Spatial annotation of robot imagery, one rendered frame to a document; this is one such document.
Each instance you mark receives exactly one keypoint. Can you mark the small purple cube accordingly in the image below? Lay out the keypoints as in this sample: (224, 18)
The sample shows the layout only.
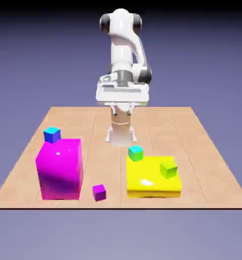
(99, 192)

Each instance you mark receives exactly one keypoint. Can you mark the small teal cube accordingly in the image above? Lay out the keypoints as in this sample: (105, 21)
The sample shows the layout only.
(136, 153)

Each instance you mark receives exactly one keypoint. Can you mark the small lime green cube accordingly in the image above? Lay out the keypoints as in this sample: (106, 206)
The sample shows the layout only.
(169, 170)

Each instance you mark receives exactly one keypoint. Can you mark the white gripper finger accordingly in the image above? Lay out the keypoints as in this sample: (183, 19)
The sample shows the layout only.
(114, 111)
(129, 110)

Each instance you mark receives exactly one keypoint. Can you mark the large yellow box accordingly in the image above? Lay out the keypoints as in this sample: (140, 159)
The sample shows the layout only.
(149, 178)

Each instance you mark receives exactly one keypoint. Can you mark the small blue cube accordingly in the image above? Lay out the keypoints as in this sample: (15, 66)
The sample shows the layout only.
(52, 135)

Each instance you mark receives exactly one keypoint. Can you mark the large magenta box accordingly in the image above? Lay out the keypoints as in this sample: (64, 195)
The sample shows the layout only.
(60, 168)

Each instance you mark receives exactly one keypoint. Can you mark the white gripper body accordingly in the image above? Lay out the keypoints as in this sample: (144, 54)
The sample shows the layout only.
(122, 95)

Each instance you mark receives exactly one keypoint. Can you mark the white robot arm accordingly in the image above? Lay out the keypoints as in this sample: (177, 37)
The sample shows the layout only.
(121, 40)

